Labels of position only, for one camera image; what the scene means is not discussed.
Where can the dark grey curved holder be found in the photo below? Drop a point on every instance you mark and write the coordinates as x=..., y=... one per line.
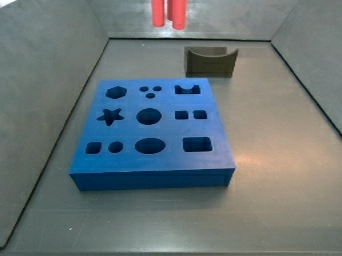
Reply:
x=211, y=61

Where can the blue shape sorter block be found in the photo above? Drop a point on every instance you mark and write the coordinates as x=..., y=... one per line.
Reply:
x=154, y=135

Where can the red three prong object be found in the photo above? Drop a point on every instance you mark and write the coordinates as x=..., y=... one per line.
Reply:
x=169, y=10

